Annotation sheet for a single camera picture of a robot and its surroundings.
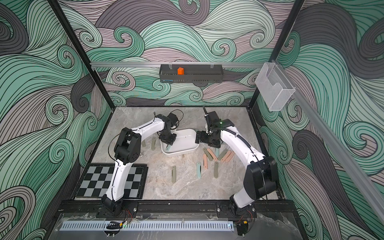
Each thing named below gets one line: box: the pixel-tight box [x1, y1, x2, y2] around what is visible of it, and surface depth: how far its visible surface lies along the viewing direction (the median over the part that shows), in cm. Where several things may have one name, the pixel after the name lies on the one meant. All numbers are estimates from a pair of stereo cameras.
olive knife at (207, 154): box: [202, 147, 214, 161], surface depth 94 cm
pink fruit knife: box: [207, 148, 218, 161], surface depth 94 cm
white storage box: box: [160, 128, 200, 157], surface depth 99 cm
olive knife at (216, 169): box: [214, 161, 219, 179], surface depth 89 cm
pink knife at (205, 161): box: [203, 153, 208, 170], surface depth 92 cm
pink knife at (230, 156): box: [225, 151, 235, 163], surface depth 94 cm
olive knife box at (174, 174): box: [171, 165, 177, 183], surface depth 87 cm
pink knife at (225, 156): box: [221, 150, 231, 162], surface depth 94 cm
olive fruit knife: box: [217, 149, 229, 161], surface depth 94 cm
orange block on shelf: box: [177, 67, 185, 75], surface depth 92 cm
